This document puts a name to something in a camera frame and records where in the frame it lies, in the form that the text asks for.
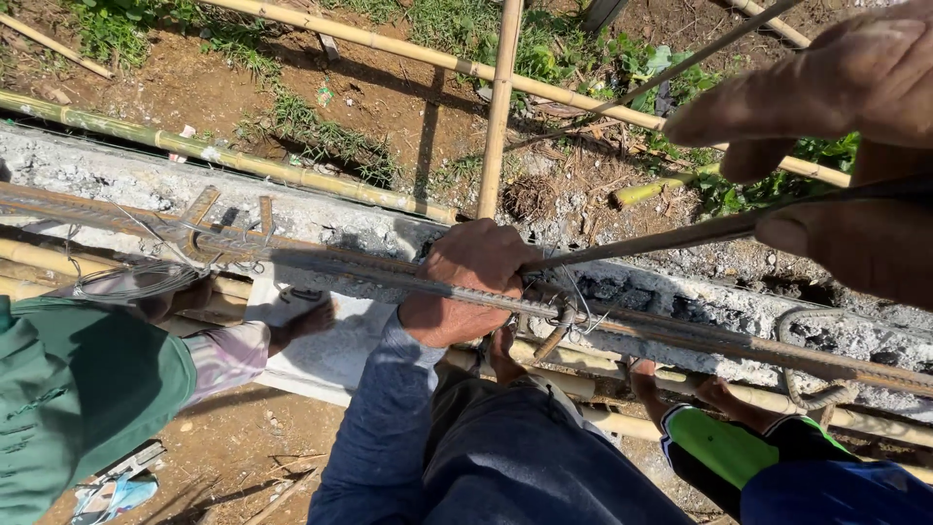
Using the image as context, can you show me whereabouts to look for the long green bamboo pole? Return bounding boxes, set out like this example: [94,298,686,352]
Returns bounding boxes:
[0,89,459,225]

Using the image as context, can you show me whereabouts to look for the thin wooden stick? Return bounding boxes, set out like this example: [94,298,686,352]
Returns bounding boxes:
[242,467,322,525]

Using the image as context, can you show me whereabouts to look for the dark wooden post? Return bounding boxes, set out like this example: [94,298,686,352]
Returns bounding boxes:
[581,0,629,35]

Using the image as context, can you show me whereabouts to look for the white red wrapper litter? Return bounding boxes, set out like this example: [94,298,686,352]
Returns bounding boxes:
[168,123,198,164]

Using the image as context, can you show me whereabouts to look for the person's dark grey trousers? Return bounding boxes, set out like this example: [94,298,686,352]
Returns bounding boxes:
[421,362,695,525]

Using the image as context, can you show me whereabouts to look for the white flat board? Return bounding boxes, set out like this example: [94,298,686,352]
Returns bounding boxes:
[242,279,400,408]

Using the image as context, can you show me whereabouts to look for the small hooked rebar stirrup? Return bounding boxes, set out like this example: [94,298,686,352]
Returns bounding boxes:
[531,290,586,363]

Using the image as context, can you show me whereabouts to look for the green and black garment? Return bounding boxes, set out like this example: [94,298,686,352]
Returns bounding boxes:
[659,403,863,520]

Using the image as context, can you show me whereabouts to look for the thin dark steel rod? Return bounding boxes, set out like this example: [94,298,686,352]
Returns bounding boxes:
[519,175,933,277]

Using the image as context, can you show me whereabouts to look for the person's right hand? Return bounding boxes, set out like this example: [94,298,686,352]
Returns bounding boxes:
[663,0,933,311]

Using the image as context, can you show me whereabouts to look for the long ribbed rusty rebar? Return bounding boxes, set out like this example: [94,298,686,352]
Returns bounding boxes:
[0,181,933,398]

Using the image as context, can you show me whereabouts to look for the blue cloth garment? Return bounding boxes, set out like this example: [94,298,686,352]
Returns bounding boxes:
[739,458,933,525]

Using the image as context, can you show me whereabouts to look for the rusty bent rebar stirrup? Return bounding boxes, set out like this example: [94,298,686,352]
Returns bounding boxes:
[177,184,276,265]

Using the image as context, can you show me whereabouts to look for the loose tie wire ends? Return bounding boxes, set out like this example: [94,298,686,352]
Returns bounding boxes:
[543,241,612,344]

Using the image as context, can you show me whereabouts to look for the person's left hand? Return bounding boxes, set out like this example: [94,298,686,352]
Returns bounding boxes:
[397,219,544,350]

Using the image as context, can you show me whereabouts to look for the person's bare right leg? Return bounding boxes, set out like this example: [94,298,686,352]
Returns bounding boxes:
[627,357,782,436]

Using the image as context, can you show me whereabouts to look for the upright yellow bamboo pole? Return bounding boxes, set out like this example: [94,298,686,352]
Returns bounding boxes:
[476,0,526,221]

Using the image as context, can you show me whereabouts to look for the grey bent rebar stirrup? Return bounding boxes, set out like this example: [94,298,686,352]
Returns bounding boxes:
[775,305,863,414]

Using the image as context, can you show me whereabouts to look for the thin grey metal rod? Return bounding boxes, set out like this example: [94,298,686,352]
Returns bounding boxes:
[503,0,804,153]

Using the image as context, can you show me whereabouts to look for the short green bamboo piece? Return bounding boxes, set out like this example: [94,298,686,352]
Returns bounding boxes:
[611,162,723,211]

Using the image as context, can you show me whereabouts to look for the thin pale bamboo stick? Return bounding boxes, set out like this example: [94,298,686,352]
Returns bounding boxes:
[0,12,115,80]

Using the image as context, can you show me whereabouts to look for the long yellow bamboo pole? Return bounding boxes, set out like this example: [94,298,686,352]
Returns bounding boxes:
[195,0,852,189]

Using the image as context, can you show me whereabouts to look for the person's left foot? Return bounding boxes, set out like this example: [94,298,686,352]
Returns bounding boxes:
[485,324,531,389]

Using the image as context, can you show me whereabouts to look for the crumpled blue white litter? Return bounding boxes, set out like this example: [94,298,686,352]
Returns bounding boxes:
[70,472,160,525]

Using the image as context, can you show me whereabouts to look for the pale bamboo pole end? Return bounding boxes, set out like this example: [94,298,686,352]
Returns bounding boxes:
[727,0,812,50]

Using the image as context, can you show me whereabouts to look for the grey concrete beam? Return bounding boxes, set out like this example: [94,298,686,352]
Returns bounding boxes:
[0,122,933,425]

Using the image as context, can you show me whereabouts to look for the coil of tie wire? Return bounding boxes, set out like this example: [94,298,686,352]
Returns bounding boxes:
[67,257,214,305]

